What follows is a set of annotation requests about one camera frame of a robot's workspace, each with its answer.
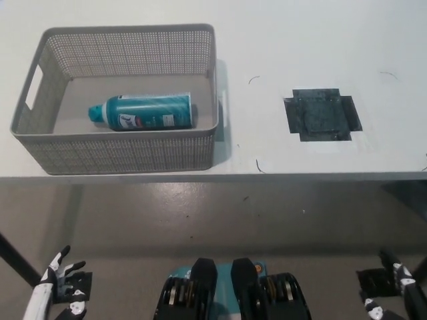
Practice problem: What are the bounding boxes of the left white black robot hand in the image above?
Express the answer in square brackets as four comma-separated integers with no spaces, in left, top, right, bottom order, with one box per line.
[25,245,88,320]

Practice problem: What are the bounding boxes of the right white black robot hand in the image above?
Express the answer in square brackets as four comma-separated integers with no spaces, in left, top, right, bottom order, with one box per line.
[360,248,427,320]

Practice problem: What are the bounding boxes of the teal air freshener spray can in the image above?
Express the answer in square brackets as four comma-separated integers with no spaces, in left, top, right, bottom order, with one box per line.
[87,92,195,132]

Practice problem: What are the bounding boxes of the black teal robot body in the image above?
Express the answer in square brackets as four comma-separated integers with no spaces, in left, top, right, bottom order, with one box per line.
[153,256,313,320]

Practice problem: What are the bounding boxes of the grey perforated plastic basket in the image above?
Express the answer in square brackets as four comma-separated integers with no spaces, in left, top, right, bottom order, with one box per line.
[9,23,230,176]

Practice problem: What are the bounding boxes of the black tape patch on table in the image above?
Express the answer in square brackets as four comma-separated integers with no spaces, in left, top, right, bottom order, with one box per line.
[284,88,364,142]

